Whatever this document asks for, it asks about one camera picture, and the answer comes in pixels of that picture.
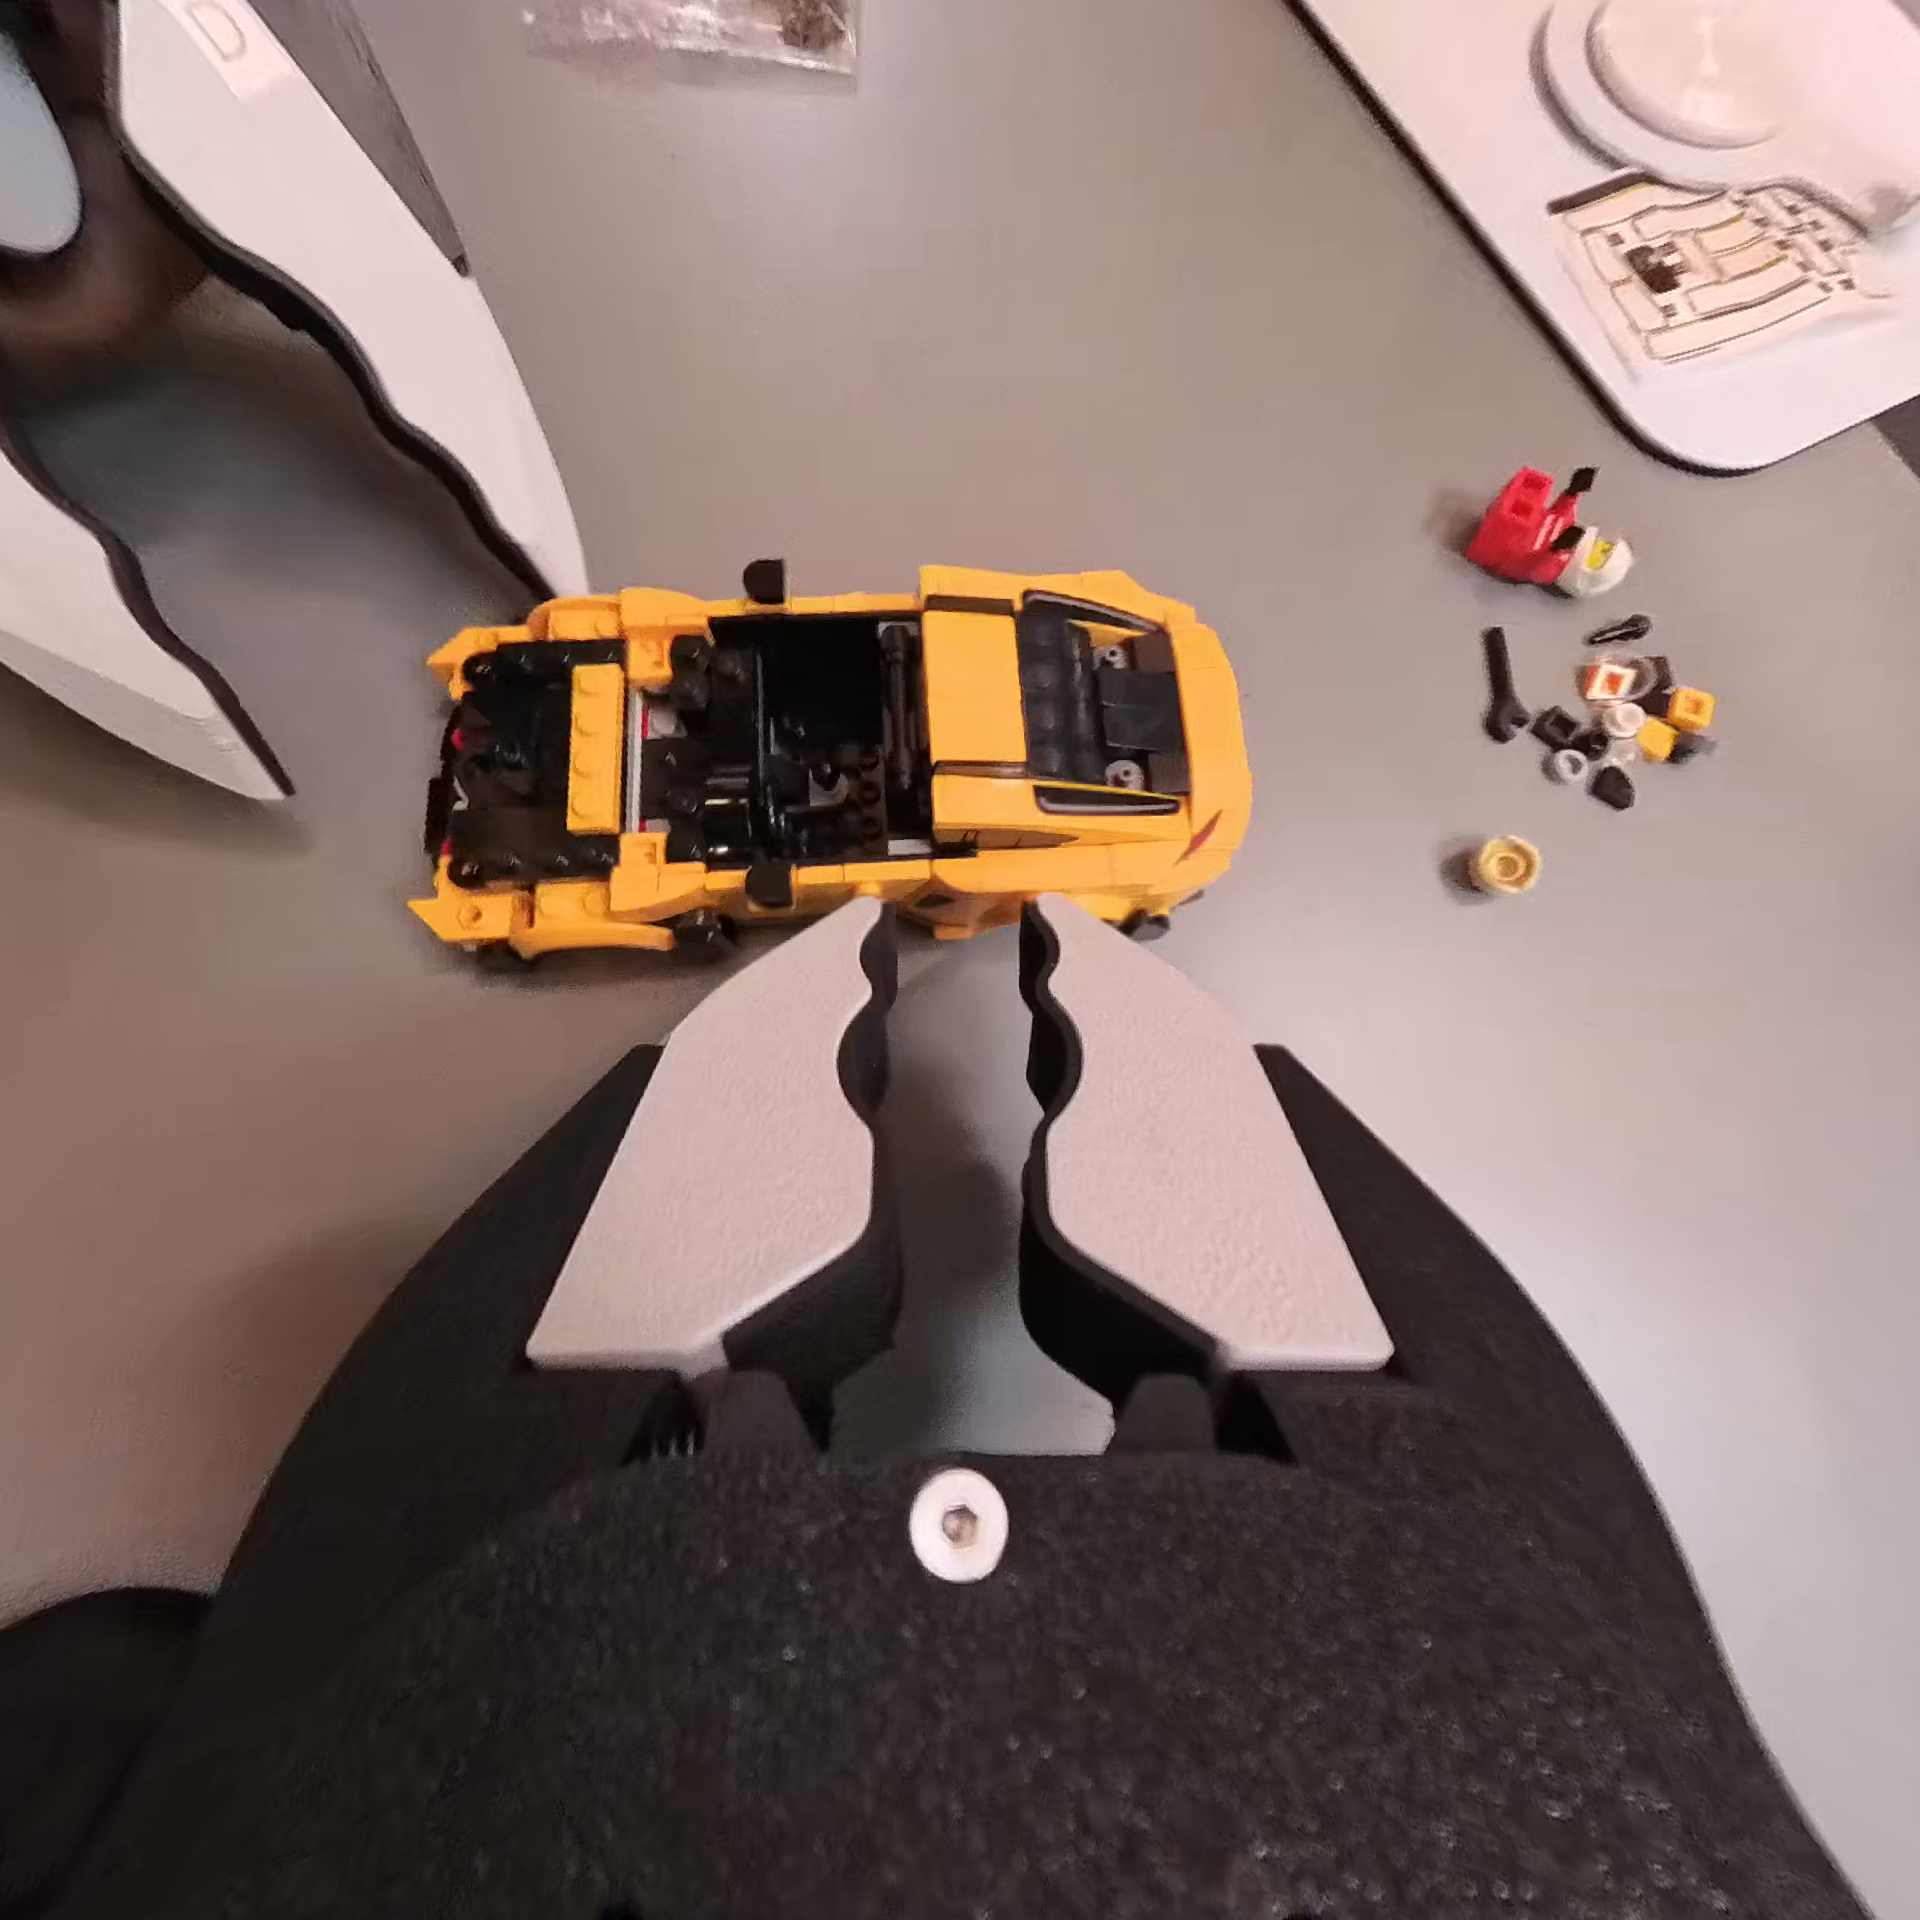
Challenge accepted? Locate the white book stand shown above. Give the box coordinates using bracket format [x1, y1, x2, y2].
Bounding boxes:
[1288, 0, 1920, 480]

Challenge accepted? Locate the sticker sheet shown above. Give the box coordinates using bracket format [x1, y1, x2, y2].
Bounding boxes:
[1544, 167, 1898, 372]

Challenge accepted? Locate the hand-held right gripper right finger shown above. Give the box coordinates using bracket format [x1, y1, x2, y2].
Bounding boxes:
[1019, 895, 1398, 1374]

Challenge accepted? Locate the pile of small lego pieces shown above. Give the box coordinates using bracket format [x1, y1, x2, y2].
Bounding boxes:
[1530, 612, 1716, 815]

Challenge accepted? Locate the person's dark clothing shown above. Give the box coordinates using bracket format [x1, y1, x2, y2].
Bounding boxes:
[0, 1588, 215, 1920]

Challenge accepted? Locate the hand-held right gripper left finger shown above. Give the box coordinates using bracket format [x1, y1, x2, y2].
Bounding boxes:
[524, 901, 904, 1374]

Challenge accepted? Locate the yellow lego car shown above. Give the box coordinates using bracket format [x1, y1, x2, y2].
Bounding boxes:
[409, 558, 1258, 973]

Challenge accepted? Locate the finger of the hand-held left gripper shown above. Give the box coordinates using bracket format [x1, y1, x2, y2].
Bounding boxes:
[118, 0, 590, 599]
[0, 376, 296, 799]

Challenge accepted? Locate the clear plastic bag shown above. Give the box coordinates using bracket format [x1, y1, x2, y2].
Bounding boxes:
[517, 0, 866, 83]

